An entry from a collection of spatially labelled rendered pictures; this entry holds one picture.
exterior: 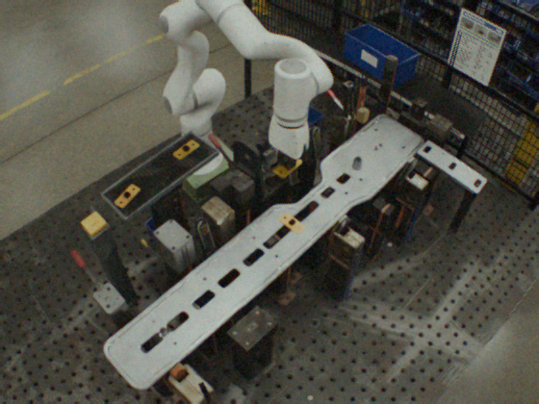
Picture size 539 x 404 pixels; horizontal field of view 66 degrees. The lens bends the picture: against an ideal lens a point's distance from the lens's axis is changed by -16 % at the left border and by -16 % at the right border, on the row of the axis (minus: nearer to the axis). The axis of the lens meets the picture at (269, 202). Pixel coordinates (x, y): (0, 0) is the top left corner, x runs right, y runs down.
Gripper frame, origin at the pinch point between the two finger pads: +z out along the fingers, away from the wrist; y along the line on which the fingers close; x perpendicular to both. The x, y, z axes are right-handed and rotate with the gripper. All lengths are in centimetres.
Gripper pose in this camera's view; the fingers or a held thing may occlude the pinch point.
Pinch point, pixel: (288, 160)
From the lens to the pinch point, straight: 132.7
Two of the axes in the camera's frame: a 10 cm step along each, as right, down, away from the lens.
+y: 7.4, 5.3, -4.1
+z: -0.1, 6.2, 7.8
